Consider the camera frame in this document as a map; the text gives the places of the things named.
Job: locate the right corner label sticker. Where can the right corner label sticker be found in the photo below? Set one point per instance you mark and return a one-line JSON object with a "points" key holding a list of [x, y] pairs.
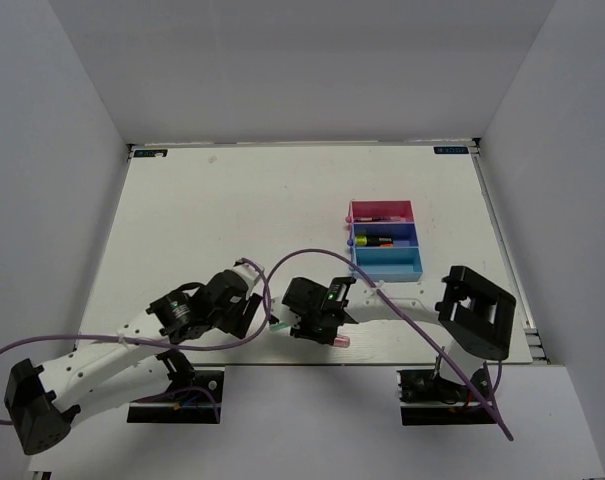
{"points": [[451, 150]]}

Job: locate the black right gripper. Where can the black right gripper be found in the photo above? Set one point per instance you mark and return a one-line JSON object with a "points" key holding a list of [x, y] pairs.
{"points": [[305, 332]]}

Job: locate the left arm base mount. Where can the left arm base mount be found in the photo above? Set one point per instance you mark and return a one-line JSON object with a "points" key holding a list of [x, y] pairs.
{"points": [[199, 403]]}

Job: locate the left corner label sticker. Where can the left corner label sticker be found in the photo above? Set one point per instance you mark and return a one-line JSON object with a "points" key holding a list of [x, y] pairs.
{"points": [[150, 153]]}

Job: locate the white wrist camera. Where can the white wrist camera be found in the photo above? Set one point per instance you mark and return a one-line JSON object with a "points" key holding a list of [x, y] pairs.
{"points": [[281, 313], [249, 272]]}

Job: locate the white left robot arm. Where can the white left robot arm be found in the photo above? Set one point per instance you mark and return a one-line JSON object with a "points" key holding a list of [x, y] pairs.
{"points": [[46, 401]]}

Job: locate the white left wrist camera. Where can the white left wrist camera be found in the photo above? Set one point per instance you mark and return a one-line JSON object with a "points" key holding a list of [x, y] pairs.
{"points": [[249, 272]]}

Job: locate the yellow cap black highlighter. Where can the yellow cap black highlighter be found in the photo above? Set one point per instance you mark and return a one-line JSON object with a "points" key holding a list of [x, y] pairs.
{"points": [[366, 241]]}

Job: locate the orange cap black highlighter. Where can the orange cap black highlighter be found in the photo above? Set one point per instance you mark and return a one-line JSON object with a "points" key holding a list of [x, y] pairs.
{"points": [[385, 242]]}

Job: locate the pink plastic bin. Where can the pink plastic bin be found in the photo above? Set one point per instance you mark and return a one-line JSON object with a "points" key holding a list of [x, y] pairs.
{"points": [[401, 208]]}

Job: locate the pink translucent eraser case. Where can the pink translucent eraser case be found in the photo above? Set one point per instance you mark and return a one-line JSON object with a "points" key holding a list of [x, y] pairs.
{"points": [[341, 341]]}

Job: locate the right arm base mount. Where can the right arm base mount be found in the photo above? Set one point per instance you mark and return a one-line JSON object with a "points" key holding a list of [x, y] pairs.
{"points": [[428, 400]]}

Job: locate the purple-blue plastic bin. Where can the purple-blue plastic bin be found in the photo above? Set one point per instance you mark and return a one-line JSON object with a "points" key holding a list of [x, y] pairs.
{"points": [[403, 234]]}

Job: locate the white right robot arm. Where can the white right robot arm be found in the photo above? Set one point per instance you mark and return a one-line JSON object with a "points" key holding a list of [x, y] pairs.
{"points": [[477, 314]]}

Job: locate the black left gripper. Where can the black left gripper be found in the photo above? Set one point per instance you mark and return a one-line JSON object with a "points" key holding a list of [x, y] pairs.
{"points": [[241, 322]]}

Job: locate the corner label sticker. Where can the corner label sticker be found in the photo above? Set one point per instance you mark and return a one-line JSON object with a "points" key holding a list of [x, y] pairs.
{"points": [[451, 150], [150, 153]]}

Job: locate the light blue plastic bin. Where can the light blue plastic bin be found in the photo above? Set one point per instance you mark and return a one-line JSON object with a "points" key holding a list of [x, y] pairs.
{"points": [[389, 264]]}

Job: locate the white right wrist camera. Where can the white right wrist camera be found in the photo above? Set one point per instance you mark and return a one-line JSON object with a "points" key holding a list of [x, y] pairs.
{"points": [[281, 313]]}

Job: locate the purple ink refill pen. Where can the purple ink refill pen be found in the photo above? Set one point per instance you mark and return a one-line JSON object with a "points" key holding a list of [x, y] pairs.
{"points": [[378, 219]]}

